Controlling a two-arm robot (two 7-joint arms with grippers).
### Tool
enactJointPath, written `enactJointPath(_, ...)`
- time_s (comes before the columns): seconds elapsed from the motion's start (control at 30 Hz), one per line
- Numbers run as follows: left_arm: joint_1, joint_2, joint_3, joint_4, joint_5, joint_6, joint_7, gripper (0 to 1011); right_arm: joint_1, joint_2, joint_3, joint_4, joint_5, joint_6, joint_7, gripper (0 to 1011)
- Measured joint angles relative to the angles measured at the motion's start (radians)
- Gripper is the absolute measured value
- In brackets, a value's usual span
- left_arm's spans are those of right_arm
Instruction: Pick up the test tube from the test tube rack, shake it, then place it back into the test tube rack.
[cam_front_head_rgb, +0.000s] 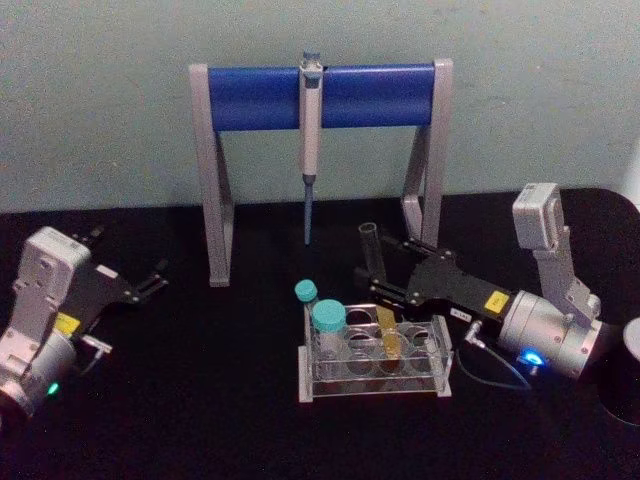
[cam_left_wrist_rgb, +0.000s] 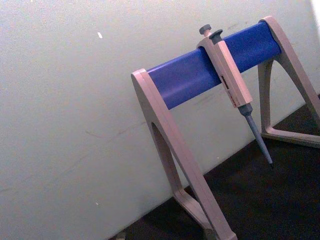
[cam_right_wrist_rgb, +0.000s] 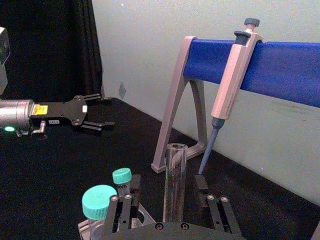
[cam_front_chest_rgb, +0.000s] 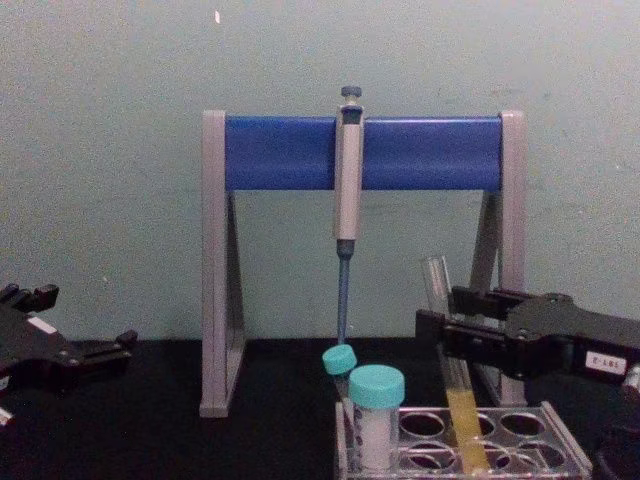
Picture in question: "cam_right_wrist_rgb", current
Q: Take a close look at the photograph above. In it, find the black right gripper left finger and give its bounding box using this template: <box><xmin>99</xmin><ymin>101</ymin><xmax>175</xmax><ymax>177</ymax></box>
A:
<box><xmin>101</xmin><ymin>174</ymin><xmax>142</xmax><ymax>237</ymax></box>

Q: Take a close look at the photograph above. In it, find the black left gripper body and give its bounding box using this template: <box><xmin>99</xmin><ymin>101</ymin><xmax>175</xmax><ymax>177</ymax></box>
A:
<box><xmin>29</xmin><ymin>95</ymin><xmax>89</xmax><ymax>133</ymax></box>

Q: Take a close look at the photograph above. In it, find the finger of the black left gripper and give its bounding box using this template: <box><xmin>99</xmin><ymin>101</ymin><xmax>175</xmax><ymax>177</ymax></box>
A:
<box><xmin>80</xmin><ymin>121</ymin><xmax>116</xmax><ymax>136</ymax></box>
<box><xmin>83</xmin><ymin>93</ymin><xmax>113</xmax><ymax>107</ymax></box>

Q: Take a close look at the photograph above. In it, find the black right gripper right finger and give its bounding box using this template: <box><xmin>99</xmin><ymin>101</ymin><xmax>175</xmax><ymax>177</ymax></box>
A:
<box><xmin>193</xmin><ymin>174</ymin><xmax>243</xmax><ymax>237</ymax></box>

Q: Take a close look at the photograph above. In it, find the small tube with green cap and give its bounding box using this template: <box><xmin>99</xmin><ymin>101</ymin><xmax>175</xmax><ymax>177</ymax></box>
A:
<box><xmin>112</xmin><ymin>168</ymin><xmax>133</xmax><ymax>199</ymax></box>

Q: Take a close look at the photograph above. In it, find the clear glass test tube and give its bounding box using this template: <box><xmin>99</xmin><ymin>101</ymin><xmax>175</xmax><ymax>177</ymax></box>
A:
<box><xmin>162</xmin><ymin>143</ymin><xmax>188</xmax><ymax>224</ymax></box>

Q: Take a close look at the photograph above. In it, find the grey tube rack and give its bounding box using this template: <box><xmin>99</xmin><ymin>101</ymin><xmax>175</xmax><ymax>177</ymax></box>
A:
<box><xmin>77</xmin><ymin>199</ymin><xmax>157</xmax><ymax>240</ymax></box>

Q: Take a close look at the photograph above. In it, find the large tube with green cap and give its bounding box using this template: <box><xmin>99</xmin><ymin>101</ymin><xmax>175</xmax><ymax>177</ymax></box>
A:
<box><xmin>81</xmin><ymin>184</ymin><xmax>119</xmax><ymax>240</ymax></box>

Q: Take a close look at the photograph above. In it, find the black table cloth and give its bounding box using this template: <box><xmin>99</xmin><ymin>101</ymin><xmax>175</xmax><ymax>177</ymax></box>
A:
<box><xmin>0</xmin><ymin>96</ymin><xmax>320</xmax><ymax>240</ymax></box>

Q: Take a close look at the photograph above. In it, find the black curtain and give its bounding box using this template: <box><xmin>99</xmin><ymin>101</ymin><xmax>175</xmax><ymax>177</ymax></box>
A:
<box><xmin>0</xmin><ymin>0</ymin><xmax>105</xmax><ymax>101</ymax></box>

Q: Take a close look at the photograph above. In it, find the grey pipette with dark tip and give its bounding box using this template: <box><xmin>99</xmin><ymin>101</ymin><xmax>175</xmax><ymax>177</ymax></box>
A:
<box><xmin>197</xmin><ymin>17</ymin><xmax>264</xmax><ymax>176</ymax></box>

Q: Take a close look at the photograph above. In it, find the grey pipette stand blue bar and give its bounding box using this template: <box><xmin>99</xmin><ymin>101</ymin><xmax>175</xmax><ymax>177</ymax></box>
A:
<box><xmin>151</xmin><ymin>35</ymin><xmax>320</xmax><ymax>175</ymax></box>

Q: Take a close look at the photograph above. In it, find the thin cable with silver plug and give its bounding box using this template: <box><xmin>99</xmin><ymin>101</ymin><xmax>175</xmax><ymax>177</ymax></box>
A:
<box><xmin>30</xmin><ymin>120</ymin><xmax>47</xmax><ymax>137</ymax></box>

